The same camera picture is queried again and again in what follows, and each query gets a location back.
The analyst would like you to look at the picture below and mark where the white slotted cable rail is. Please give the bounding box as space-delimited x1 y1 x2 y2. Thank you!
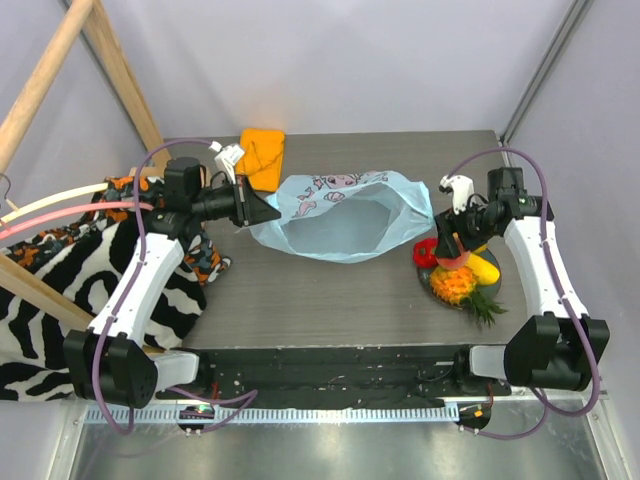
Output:
84 404 460 426

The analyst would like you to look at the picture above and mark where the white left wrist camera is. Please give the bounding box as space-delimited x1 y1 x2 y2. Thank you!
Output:
209 141 245 184

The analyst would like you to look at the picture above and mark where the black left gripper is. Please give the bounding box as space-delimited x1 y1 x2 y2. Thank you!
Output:
191 174 281 228

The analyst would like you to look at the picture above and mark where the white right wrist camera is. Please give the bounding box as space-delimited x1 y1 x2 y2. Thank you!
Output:
439 174 475 215

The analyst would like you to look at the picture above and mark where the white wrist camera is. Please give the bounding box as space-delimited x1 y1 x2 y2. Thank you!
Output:
209 141 245 184
439 174 475 215

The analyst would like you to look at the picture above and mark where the metal wire hanger hook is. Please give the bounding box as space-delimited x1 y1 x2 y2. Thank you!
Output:
0 173 19 212

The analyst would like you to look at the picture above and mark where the pink plastic hanger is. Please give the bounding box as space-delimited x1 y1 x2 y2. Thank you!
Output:
0 201 136 240

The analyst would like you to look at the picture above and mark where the wooden rack frame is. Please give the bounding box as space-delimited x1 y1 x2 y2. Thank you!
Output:
0 0 174 351

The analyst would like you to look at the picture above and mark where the fake red bell pepper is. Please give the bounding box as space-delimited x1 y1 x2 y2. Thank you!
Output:
412 237 438 269

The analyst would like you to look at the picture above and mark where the blue ceramic plate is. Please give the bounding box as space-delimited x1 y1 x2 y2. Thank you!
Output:
417 248 502 310

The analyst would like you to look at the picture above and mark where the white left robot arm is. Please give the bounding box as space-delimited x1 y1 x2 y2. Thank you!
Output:
63 145 281 409

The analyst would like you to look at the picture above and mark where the fake peach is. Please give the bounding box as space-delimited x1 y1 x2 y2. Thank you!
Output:
436 251 471 270

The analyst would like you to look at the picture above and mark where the light blue plastic bag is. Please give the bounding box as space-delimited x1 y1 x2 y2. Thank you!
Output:
250 170 435 264

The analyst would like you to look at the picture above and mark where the orange folded cloth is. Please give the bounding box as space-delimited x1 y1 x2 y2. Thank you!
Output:
235 128 286 193

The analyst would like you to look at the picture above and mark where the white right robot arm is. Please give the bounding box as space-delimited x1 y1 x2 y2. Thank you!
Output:
435 167 610 395

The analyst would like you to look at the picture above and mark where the black white zebra blanket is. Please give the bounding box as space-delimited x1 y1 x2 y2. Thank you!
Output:
1 220 225 402

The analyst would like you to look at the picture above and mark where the fake pineapple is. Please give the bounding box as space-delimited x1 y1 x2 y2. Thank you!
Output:
428 266 507 326

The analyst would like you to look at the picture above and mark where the cream plastic hanger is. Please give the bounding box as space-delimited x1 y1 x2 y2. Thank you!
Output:
1 182 108 223

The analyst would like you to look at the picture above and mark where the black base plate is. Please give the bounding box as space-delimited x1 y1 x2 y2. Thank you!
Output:
182 345 511 410

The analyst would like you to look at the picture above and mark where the fake yellow banana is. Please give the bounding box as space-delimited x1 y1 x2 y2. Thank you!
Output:
466 253 501 286

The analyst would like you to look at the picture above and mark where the orange patterned cloth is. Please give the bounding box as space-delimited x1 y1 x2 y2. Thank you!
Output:
2 176 231 285

